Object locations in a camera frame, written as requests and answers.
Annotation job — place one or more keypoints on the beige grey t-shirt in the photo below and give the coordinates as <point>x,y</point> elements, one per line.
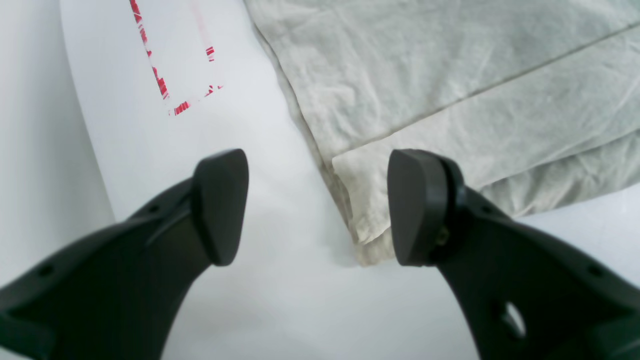
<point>536,100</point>

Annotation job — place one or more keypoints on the red tape rectangle marking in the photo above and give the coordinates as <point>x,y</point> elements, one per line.
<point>181,51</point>

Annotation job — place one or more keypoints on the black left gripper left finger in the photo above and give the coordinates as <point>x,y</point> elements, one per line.
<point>114,294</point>

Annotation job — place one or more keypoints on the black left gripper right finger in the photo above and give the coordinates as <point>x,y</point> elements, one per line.
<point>525,294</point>

